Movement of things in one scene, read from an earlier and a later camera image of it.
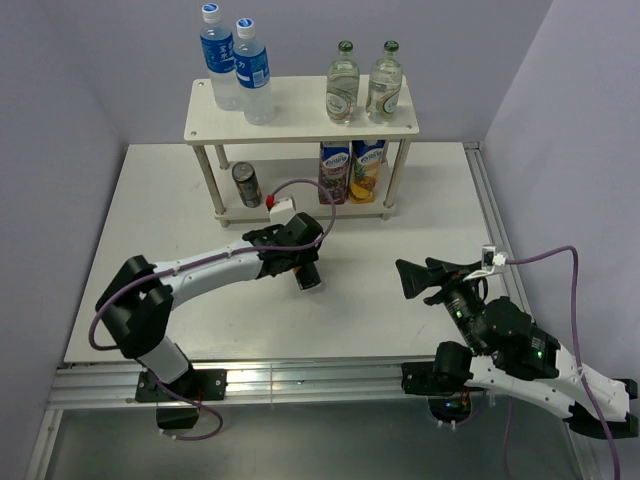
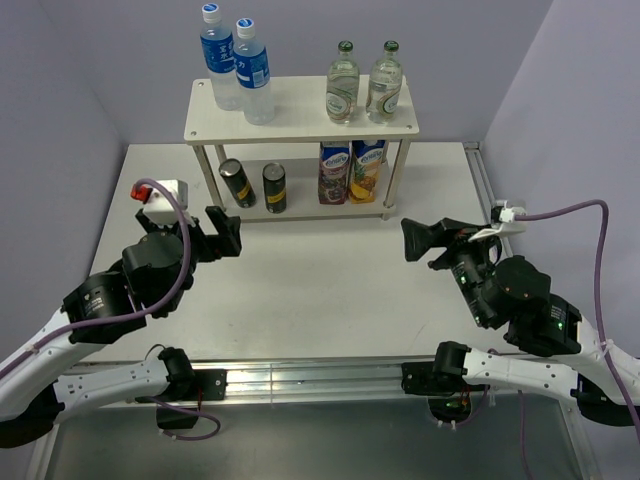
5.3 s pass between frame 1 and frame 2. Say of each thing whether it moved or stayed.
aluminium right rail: stayed
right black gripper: moved
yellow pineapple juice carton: stayed
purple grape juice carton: stayed
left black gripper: moved
